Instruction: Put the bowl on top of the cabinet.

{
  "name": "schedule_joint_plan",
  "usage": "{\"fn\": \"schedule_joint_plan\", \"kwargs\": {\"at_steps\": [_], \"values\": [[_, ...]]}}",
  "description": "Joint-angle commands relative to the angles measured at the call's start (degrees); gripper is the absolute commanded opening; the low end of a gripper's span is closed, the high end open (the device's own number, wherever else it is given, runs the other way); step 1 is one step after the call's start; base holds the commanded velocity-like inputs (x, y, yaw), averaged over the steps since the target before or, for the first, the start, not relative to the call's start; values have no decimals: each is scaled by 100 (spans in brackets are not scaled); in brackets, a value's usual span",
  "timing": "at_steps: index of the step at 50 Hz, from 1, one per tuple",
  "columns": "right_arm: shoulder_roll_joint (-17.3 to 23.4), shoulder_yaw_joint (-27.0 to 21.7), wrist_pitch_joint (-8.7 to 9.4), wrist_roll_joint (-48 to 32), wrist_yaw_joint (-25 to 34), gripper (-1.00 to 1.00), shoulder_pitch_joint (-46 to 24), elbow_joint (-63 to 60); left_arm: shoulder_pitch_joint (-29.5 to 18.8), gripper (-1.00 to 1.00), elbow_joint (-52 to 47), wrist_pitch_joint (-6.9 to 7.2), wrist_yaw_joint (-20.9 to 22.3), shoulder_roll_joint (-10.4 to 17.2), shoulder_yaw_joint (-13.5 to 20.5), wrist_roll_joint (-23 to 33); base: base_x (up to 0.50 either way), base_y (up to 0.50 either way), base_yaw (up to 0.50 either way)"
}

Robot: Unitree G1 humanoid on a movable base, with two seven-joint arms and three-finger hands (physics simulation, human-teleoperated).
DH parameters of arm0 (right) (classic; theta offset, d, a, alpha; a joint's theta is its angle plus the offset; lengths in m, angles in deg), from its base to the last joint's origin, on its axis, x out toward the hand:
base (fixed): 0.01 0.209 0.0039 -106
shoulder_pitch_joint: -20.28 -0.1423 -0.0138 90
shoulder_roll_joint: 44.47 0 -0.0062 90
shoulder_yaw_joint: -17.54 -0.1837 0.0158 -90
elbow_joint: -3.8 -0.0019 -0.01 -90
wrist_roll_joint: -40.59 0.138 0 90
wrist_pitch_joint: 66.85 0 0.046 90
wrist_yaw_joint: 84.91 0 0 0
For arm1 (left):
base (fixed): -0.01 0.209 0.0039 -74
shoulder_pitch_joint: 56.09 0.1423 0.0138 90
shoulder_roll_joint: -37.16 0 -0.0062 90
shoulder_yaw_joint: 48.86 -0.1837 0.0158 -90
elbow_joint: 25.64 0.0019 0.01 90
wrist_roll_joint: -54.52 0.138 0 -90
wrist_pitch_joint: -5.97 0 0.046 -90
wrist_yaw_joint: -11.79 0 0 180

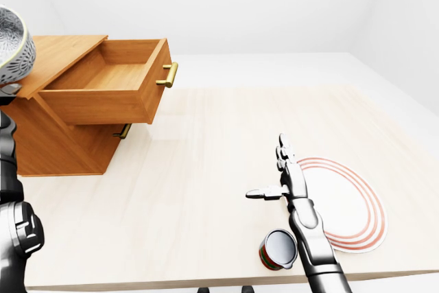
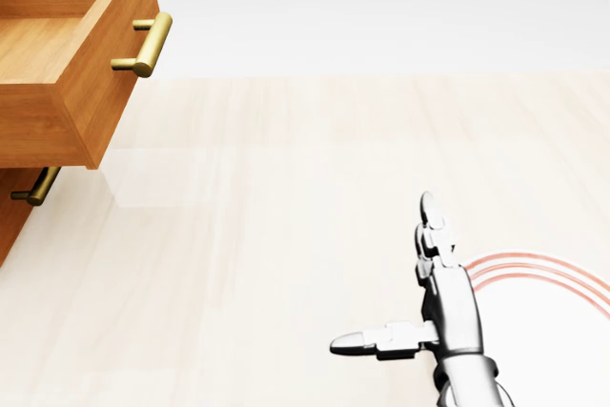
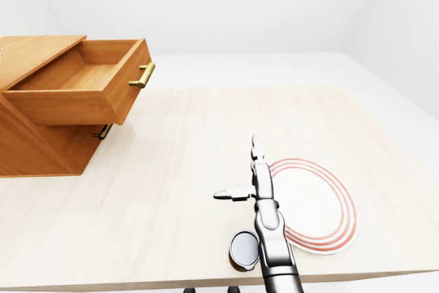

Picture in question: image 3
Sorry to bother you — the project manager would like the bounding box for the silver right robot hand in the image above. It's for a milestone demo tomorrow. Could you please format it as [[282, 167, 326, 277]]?
[[213, 133, 276, 204]]

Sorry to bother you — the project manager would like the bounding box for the short brass drawer handle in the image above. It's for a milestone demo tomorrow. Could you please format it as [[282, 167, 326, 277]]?
[[91, 124, 114, 141]]

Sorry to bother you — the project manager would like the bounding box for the closed wooden drawer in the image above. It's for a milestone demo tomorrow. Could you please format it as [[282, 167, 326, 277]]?
[[36, 124, 115, 176]]

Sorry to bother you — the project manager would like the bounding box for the open wooden drawer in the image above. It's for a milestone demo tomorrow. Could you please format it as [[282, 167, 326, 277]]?
[[1, 38, 153, 127]]

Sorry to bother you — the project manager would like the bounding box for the white plate with red rings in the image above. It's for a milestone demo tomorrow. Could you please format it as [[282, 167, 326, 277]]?
[[268, 157, 360, 256]]

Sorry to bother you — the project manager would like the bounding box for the tin with silver lid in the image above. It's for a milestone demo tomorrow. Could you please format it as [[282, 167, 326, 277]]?
[[228, 230, 262, 274]]

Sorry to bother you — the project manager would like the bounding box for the wooden cabinet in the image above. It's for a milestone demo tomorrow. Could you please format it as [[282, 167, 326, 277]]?
[[0, 34, 115, 178]]

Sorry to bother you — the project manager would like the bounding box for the long brass drawer handle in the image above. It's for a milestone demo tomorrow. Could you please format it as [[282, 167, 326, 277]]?
[[128, 61, 156, 89]]

